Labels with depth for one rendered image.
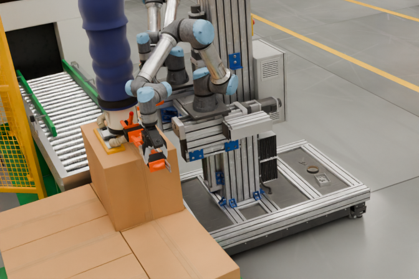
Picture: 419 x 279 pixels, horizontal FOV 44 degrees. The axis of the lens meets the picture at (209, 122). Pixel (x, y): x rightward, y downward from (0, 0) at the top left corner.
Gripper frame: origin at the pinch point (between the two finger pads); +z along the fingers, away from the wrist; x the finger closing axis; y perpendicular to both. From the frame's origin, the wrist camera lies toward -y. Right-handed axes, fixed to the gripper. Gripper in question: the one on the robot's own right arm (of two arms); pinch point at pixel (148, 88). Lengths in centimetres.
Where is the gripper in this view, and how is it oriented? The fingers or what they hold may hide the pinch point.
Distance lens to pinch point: 329.9
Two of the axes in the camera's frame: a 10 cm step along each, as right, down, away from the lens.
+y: 4.1, 3.7, -8.4
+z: 0.8, 9.0, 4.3
